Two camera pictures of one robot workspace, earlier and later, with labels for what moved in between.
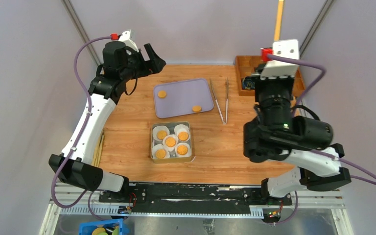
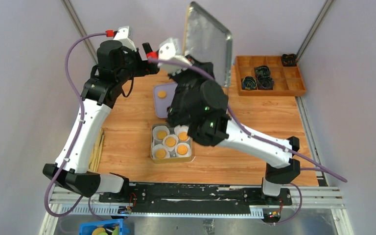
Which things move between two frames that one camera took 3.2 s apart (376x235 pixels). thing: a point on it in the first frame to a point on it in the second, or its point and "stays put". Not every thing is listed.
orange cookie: x=170 y=141 stays put
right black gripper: x=261 y=81 to x=207 y=67
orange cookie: x=161 y=134 stays put
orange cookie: x=160 y=153 stays put
